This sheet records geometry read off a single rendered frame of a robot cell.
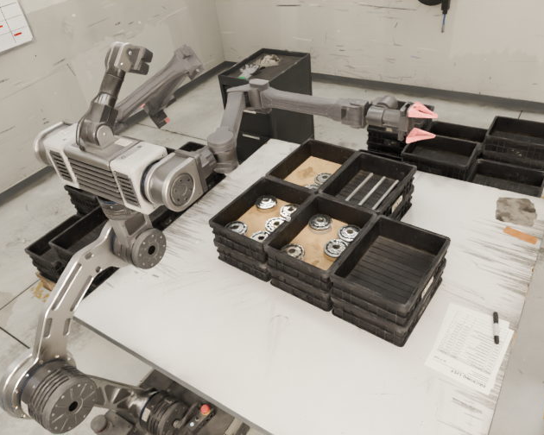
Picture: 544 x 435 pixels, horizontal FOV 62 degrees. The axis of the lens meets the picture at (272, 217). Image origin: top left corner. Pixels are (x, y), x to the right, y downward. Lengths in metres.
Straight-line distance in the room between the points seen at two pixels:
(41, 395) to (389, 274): 1.22
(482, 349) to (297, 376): 0.65
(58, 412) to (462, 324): 1.38
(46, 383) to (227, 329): 0.65
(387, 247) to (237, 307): 0.66
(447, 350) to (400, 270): 0.33
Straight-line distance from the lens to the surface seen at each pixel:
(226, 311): 1.87
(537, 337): 2.82
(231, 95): 1.62
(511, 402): 2.55
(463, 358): 1.75
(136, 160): 1.24
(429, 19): 4.85
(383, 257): 1.84
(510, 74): 4.85
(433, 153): 3.15
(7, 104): 4.43
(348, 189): 2.19
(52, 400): 1.53
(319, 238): 1.92
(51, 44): 4.60
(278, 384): 1.65
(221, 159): 1.31
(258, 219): 2.05
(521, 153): 3.22
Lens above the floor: 2.11
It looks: 39 degrees down
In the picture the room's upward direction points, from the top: 8 degrees counter-clockwise
